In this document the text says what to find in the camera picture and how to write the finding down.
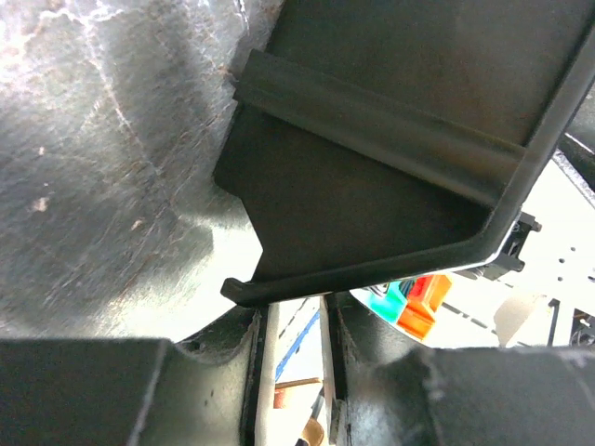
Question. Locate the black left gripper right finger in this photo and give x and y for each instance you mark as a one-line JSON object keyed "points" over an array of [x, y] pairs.
{"points": [[383, 388]]}

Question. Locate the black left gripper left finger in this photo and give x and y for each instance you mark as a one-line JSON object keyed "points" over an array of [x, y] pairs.
{"points": [[204, 390]]}

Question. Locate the black card box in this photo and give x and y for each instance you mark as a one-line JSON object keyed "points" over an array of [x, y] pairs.
{"points": [[380, 140]]}

